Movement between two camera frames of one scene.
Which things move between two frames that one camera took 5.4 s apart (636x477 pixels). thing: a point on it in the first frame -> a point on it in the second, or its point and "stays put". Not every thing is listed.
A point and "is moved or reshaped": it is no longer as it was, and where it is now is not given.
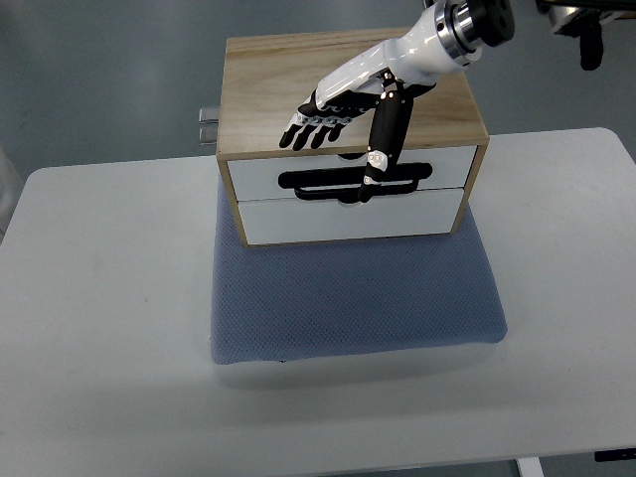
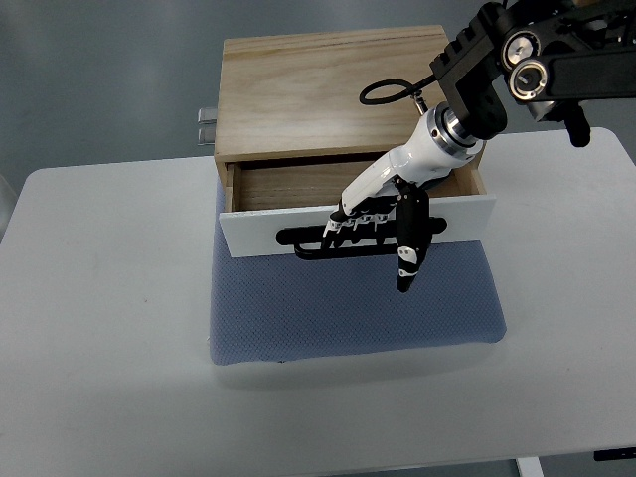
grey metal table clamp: (208, 125) stays put
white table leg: (530, 467) stays put
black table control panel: (615, 455) stays put
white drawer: (340, 177) is moved or reshaped
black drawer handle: (346, 184) -> (316, 242)
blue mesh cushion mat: (294, 301) stays put
